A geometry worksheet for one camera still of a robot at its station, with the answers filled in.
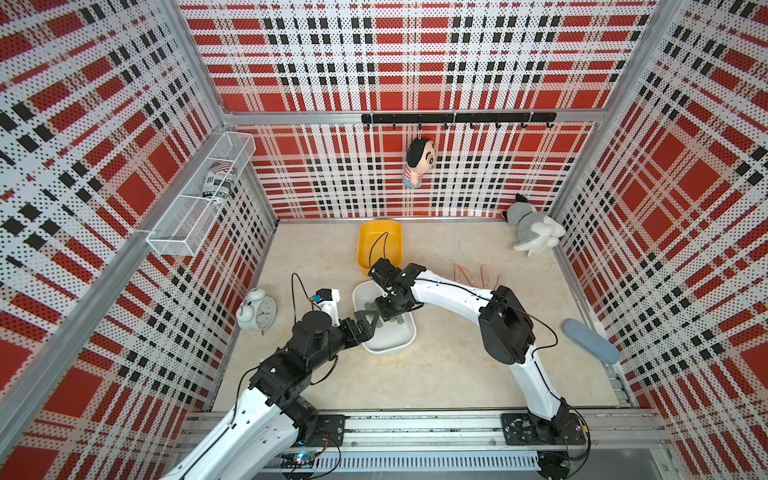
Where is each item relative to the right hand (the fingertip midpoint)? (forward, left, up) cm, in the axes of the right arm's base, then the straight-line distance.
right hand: (392, 310), depth 90 cm
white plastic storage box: (-8, +1, 0) cm, 8 cm away
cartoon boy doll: (+36, -9, +29) cm, 47 cm away
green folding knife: (-6, 0, +7) cm, 9 cm away
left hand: (-9, +4, +13) cm, 17 cm away
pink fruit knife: (+19, -23, -5) cm, 30 cm away
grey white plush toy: (+28, -51, +4) cm, 58 cm away
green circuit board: (-37, +21, -3) cm, 43 cm away
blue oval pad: (-9, -58, -3) cm, 59 cm away
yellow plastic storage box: (+29, +5, 0) cm, 29 cm away
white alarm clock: (-3, +39, +6) cm, 39 cm away
